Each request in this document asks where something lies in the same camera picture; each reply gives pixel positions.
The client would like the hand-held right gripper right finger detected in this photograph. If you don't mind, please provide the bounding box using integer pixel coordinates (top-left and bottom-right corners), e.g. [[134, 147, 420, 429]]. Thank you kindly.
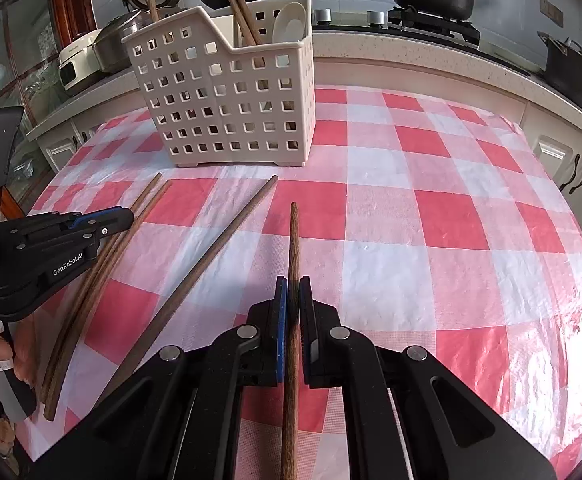
[[299, 276, 558, 480]]

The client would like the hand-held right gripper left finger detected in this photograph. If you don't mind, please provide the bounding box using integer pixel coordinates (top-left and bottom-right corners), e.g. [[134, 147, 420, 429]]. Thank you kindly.
[[21, 276, 288, 480]]

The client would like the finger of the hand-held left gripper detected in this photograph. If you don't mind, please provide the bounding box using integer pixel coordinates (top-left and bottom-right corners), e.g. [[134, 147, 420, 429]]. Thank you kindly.
[[1, 207, 128, 242], [78, 209, 135, 251]]

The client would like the white perforated plastic basket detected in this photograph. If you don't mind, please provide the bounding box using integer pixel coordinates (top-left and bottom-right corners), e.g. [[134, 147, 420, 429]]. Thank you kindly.
[[121, 0, 316, 169]]

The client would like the cream electric cooker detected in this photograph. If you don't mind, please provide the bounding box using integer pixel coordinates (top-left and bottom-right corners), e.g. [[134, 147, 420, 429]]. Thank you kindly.
[[58, 29, 105, 97]]

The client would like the red white checked tablecloth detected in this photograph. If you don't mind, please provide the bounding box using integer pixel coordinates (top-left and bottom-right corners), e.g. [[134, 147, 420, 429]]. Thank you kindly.
[[18, 85, 582, 480]]

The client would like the glass display cabinet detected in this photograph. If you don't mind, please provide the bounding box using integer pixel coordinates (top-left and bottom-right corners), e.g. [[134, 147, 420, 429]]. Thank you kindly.
[[0, 0, 76, 221]]

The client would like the stainless steel lidded pot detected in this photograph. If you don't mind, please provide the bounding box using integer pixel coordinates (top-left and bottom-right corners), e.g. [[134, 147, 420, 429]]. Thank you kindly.
[[93, 9, 148, 74]]

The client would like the black gas stove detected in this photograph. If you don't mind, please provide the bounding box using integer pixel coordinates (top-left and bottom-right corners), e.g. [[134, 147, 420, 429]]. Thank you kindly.
[[312, 5, 534, 78]]

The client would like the black stock pot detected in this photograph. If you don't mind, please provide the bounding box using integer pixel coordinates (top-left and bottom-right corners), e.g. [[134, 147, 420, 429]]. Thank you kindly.
[[537, 31, 582, 112]]

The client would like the wall socket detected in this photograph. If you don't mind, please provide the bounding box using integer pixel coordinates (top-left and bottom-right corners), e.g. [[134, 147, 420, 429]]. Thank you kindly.
[[540, 0, 564, 29]]

